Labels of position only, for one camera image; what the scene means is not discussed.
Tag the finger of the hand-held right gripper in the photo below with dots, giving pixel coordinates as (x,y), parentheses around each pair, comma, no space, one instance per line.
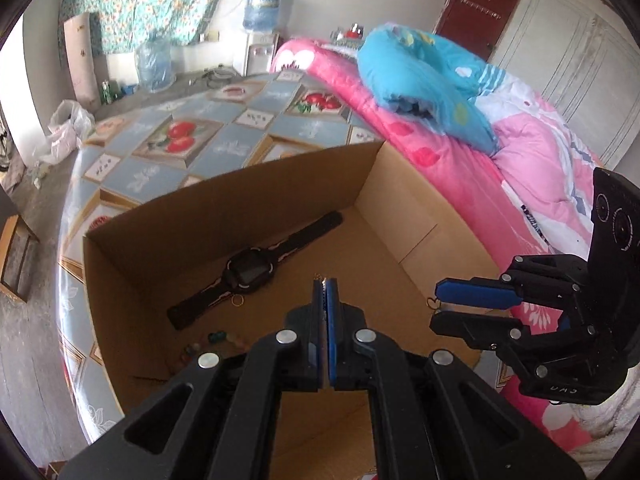
(475,327)
(475,292)

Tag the empty clear water jug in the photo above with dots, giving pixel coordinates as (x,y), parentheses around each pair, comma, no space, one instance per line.
(155,62)

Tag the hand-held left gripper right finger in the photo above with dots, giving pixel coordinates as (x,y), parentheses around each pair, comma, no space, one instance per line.
(334,345)

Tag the blue water bottle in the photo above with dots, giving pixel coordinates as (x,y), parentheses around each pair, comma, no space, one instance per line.
(262,7)

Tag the floral curtain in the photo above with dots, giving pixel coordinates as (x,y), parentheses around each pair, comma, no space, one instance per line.
(150,0)

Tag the green bottle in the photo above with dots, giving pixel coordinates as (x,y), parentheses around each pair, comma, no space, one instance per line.
(107,92)

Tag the white water dispenser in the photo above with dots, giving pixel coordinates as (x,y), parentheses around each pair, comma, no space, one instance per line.
(260,52)

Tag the brown cardboard box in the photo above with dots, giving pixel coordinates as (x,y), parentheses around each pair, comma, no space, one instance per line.
(150,250)

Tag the blue quilt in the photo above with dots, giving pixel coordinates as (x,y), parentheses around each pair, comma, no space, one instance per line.
(415,75)

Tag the fruit print tablecloth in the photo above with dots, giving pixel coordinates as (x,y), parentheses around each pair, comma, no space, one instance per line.
(150,180)

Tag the person's right forearm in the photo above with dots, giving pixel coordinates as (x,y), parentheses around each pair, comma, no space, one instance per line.
(600,435)

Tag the white rolled mat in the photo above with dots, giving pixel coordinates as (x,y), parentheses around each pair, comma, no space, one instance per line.
(80,60)

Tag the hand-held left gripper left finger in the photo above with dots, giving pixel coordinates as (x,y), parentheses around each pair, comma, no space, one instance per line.
(319,330)

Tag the red door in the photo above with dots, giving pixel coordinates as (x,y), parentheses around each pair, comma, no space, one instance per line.
(475,5)

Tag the pink and black smartwatch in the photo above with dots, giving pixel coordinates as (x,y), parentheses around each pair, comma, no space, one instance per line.
(247,272)

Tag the pink quilt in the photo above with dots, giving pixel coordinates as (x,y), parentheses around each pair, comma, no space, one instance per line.
(450,170)

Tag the white plastic bag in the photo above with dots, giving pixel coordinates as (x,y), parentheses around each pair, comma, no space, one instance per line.
(65,130)

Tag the white wardrobe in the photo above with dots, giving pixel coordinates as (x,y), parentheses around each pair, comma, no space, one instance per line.
(575,70)

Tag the wooden stool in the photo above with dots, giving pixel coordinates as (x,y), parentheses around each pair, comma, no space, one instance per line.
(10,230)

